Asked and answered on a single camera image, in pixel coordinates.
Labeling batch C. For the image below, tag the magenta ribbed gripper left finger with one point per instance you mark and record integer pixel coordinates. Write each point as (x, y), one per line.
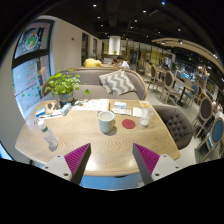
(77, 161)

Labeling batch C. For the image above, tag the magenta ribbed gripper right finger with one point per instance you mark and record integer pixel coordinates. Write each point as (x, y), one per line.
(146, 161)

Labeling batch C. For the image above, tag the clear plastic water bottle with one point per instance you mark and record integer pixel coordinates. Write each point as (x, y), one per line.
(48, 135)

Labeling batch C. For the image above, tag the red round coaster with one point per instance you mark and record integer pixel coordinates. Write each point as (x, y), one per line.
(128, 123)

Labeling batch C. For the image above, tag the clear glass with yellow tag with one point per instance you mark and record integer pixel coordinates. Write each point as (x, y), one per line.
(144, 120)

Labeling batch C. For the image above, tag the dark grey tufted chair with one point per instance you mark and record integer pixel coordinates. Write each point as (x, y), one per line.
(177, 123)

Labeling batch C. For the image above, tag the white paper sheet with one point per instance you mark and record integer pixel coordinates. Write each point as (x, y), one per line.
(137, 112)

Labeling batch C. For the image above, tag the grey ceramic mug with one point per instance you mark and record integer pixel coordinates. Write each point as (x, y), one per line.
(106, 121)

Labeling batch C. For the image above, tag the blue tissue pack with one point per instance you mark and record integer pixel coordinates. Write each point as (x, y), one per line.
(65, 109)

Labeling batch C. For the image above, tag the blue white leaflet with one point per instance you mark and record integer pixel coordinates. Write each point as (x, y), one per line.
(120, 108)

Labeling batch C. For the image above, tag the open white booklet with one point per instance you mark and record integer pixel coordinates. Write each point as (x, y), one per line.
(91, 105)

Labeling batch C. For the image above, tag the small blue card box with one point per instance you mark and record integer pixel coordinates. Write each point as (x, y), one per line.
(40, 112)

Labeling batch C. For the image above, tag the wooden chair blue seat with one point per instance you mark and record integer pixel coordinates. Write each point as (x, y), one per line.
(209, 143)

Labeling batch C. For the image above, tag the green potted plant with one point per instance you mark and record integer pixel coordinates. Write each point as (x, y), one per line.
(63, 84)

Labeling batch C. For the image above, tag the grey zigzag cushion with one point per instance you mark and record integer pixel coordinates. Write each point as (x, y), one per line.
(117, 83)

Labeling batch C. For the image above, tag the grey curved sofa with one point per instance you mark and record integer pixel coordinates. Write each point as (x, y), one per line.
(92, 88)

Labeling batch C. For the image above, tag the wooden oval-back chair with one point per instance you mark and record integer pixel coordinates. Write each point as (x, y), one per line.
(168, 87)

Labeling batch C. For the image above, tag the person in yellow shirt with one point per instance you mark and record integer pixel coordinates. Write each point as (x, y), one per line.
(92, 62)

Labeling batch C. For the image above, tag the person in white shirt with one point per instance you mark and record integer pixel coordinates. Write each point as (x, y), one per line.
(121, 63)

